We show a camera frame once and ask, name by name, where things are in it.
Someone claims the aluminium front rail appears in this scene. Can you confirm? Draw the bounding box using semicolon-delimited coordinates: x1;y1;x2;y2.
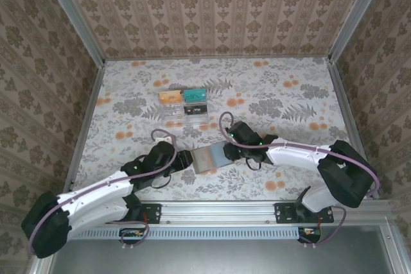
48;199;394;226

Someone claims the grey metal panel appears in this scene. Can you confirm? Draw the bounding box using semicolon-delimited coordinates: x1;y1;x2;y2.
48;225;401;274

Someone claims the teal card with print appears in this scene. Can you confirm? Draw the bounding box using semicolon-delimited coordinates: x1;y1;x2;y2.
183;89;207;103

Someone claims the clear acrylic card stand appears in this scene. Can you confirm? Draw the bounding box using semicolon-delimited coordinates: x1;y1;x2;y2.
160;103;215;129

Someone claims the black card with white print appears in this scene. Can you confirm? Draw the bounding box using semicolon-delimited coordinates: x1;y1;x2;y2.
184;103;209;117

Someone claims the aluminium frame post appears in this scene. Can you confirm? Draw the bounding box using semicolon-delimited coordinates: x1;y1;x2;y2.
329;0;392;63
41;0;107;65

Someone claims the aluminium side rail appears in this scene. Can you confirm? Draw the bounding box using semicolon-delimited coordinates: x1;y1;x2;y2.
327;57;381;200
62;60;107;196

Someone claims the slotted grey cable duct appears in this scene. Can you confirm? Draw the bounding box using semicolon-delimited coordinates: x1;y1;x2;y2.
69;227;301;240

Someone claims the beige leather card holder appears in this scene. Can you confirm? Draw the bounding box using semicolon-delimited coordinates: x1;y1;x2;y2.
190;143;231;175

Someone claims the orange card with print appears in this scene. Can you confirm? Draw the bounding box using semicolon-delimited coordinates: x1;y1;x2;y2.
159;91;182;105

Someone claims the floral patterned table cover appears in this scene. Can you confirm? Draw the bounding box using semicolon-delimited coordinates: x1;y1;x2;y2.
69;57;370;201

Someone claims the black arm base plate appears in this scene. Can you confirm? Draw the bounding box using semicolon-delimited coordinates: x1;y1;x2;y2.
104;203;161;225
275;202;335;225

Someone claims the black connector block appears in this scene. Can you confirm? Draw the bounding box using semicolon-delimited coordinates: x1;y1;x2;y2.
118;227;149;245
297;227;322;244

